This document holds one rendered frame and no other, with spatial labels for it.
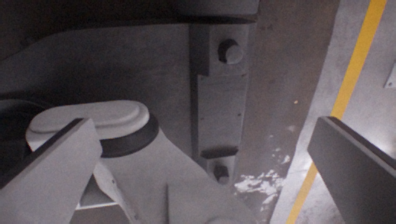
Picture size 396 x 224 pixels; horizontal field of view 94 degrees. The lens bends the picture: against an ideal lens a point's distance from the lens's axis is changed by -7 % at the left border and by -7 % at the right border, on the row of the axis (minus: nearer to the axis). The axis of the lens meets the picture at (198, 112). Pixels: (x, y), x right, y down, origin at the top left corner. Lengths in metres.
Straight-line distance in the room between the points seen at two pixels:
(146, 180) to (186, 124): 0.27
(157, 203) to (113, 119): 0.16
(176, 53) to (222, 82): 0.12
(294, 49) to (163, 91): 0.49
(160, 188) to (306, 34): 0.68
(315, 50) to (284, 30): 0.16
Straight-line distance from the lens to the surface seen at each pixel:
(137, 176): 0.31
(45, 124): 0.40
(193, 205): 0.24
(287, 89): 0.83
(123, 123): 0.35
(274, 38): 0.73
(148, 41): 0.45
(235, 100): 0.51
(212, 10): 0.43
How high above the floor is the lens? 0.62
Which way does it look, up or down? 58 degrees down
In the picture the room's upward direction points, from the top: 159 degrees clockwise
